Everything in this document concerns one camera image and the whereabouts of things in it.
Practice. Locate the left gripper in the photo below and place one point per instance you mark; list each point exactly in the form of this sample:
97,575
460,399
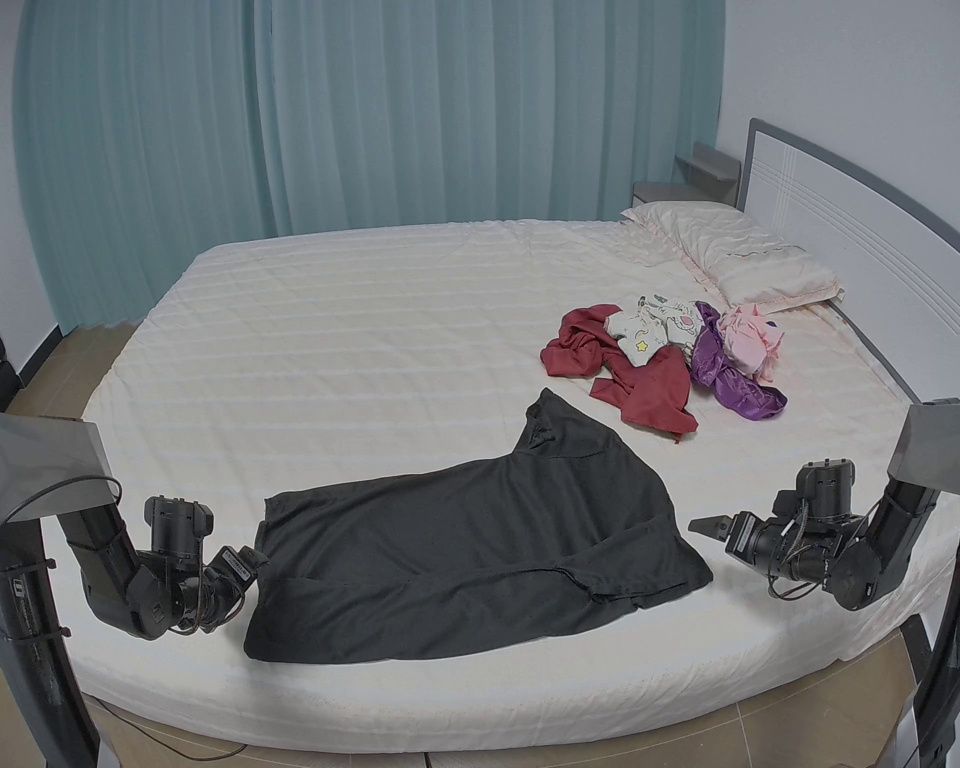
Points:
221,592

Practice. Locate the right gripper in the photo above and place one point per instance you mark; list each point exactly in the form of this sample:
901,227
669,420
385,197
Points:
772,547

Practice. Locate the black T-shirt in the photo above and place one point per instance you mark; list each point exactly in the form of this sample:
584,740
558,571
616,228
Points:
465,555

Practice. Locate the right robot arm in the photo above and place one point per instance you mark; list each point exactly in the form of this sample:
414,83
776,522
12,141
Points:
922,450

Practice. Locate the bed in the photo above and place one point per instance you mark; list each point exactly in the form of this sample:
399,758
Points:
337,337

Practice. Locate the purple garment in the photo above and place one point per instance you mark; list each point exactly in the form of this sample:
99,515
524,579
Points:
739,390

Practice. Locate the dark red garment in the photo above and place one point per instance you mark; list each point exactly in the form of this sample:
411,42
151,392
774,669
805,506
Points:
652,390

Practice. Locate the pink garment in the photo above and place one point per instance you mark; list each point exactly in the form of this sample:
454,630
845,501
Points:
750,341

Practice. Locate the white printed garment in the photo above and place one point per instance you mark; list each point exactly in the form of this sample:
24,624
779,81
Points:
652,330

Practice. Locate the cream pillow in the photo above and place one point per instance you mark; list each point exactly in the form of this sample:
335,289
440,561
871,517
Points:
750,255

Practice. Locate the black chair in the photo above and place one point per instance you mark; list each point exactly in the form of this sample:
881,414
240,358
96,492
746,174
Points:
6,367

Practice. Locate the grey bedside table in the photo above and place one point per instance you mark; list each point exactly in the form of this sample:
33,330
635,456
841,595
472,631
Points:
694,187

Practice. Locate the blue-green curtain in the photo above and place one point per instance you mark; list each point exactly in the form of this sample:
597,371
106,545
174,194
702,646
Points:
150,150
487,105

